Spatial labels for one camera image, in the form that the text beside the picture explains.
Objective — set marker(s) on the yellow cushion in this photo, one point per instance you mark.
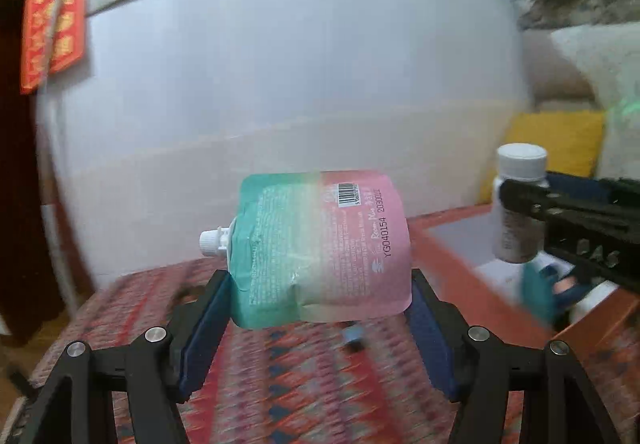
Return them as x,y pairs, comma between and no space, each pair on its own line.
573,140

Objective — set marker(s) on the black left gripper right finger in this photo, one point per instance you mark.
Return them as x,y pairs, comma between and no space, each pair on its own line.
474,368

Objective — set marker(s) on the green pink refill pouch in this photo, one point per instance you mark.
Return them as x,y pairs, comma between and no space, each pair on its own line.
322,247

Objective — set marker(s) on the red paper door decoration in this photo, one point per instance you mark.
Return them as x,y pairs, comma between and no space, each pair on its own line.
53,39

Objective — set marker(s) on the teal pouch in box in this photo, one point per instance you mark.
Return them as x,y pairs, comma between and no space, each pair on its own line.
537,290

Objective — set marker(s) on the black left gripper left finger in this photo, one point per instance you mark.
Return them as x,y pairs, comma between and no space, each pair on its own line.
158,371

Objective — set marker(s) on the white lace sofa cover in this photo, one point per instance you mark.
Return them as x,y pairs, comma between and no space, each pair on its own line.
608,59

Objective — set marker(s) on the white pill bottle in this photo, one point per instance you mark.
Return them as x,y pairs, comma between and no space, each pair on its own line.
518,235

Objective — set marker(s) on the red patterned tablecloth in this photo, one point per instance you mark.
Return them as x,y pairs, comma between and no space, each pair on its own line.
306,383

